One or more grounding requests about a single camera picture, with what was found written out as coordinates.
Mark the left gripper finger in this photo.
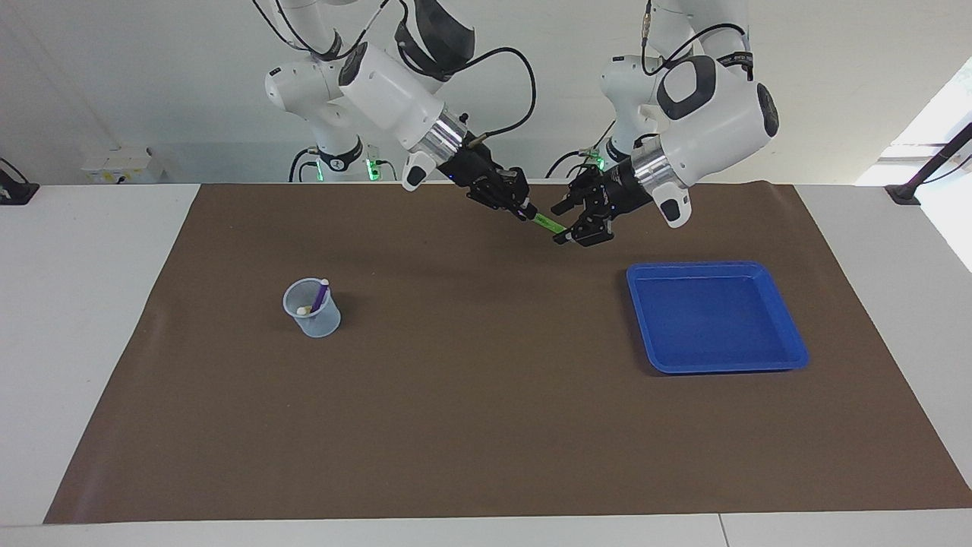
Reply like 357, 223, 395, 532
551, 171, 608, 216
553, 213, 616, 248

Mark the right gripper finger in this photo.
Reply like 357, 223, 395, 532
467, 194, 538, 223
497, 169, 531, 202

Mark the blue plastic tray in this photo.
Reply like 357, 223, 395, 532
626, 261, 810, 375

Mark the clear plastic measuring cup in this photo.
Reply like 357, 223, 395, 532
282, 278, 342, 339

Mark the brown table mat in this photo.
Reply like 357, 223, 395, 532
43, 181, 972, 525

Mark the black clamp stand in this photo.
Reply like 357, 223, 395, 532
885, 122, 972, 206

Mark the white power strip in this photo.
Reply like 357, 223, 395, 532
82, 147, 164, 185

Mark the black table clamp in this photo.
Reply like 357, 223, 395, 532
0, 158, 40, 206

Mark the black left base cable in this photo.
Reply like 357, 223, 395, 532
545, 114, 616, 179

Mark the black base cable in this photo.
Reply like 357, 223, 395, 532
545, 114, 616, 179
289, 147, 320, 183

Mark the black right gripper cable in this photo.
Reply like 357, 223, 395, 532
456, 47, 538, 149

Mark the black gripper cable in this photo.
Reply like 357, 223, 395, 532
456, 47, 538, 149
642, 0, 753, 77

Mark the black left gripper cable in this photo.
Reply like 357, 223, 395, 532
642, 0, 753, 77

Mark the black right base cable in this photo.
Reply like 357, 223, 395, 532
289, 147, 320, 183

